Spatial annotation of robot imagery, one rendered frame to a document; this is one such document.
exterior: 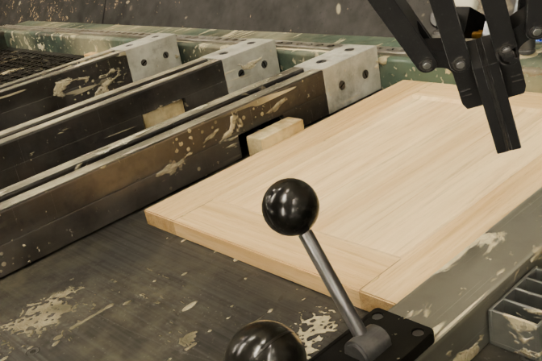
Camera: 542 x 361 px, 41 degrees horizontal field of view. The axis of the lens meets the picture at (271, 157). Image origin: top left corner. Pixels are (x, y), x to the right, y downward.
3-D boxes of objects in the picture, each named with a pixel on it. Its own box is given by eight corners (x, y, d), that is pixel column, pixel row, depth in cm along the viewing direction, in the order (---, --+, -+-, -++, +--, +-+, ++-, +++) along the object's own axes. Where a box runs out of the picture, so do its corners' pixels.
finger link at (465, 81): (464, 39, 41) (413, 55, 42) (484, 105, 44) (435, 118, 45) (460, 25, 42) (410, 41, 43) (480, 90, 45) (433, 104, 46)
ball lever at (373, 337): (413, 344, 46) (312, 161, 47) (376, 376, 44) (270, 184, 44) (376, 350, 49) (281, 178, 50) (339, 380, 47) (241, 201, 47)
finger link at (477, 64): (485, 65, 41) (472, 69, 41) (510, 152, 45) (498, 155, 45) (477, 37, 43) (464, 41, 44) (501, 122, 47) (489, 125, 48)
